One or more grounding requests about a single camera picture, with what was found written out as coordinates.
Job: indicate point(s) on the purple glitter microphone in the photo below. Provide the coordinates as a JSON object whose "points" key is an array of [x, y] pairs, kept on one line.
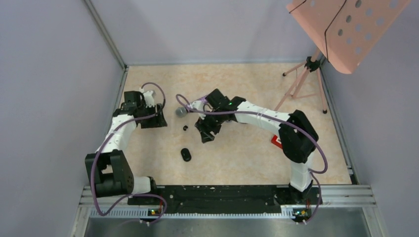
{"points": [[183, 111]]}

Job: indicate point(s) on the aluminium frame rail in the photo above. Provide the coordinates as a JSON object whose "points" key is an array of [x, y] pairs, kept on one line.
{"points": [[341, 197]]}

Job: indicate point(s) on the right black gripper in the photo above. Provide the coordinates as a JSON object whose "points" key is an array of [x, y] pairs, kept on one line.
{"points": [[205, 128]]}

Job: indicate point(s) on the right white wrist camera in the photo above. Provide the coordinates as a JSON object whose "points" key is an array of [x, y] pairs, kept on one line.
{"points": [[197, 106]]}

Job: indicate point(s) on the pink music stand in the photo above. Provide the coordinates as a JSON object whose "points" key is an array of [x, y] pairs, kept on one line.
{"points": [[344, 32]]}

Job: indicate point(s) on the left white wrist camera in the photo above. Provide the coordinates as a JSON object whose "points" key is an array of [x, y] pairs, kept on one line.
{"points": [[149, 97]]}

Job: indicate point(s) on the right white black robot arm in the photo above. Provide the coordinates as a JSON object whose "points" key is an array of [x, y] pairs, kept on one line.
{"points": [[294, 131]]}

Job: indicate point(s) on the red white toy block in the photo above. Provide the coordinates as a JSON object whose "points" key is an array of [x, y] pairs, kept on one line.
{"points": [[276, 141]]}

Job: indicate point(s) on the black earbud case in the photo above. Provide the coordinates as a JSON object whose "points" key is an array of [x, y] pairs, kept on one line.
{"points": [[186, 155]]}

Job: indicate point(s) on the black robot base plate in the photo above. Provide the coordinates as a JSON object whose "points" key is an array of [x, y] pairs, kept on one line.
{"points": [[228, 199]]}

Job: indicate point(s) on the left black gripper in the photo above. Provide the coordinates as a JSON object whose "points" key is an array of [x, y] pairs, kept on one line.
{"points": [[158, 121]]}

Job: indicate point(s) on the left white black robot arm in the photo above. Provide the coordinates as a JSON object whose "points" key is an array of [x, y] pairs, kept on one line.
{"points": [[112, 173]]}

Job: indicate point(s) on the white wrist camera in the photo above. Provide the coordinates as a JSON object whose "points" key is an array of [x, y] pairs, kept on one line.
{"points": [[197, 106], [149, 97]]}

